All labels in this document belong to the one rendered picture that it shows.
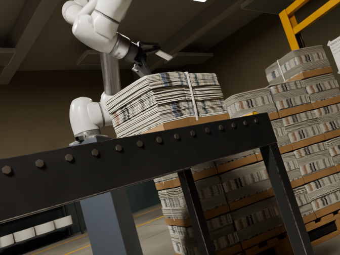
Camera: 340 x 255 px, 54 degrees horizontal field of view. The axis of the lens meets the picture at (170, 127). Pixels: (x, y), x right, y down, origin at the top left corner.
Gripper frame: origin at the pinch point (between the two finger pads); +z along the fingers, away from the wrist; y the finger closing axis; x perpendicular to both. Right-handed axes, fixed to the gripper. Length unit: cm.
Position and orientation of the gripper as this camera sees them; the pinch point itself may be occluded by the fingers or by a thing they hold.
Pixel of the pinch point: (166, 70)
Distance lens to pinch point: 143.9
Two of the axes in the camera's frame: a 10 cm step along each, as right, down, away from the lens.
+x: 6.0, -2.9, -7.5
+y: -1.0, 9.0, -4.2
